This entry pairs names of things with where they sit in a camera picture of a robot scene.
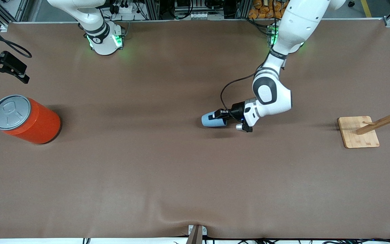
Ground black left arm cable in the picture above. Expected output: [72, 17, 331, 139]
[220, 72, 260, 112]

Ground white socket strip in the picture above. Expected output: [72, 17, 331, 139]
[175, 10, 224, 20]

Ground orange snack bags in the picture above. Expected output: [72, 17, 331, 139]
[248, 0, 283, 20]

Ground metal table clamp bracket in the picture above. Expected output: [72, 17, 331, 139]
[186, 224, 208, 244]

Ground white power strip black plugs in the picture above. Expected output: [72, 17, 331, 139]
[109, 0, 145, 14]

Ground orange can with silver lid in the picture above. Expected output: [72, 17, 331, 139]
[0, 94, 62, 145]

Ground wooden mug rack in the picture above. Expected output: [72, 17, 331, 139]
[337, 93, 390, 149]

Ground brown table mat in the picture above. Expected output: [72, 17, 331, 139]
[0, 19, 390, 239]

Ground light blue plastic cup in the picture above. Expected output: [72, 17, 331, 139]
[201, 110, 228, 128]

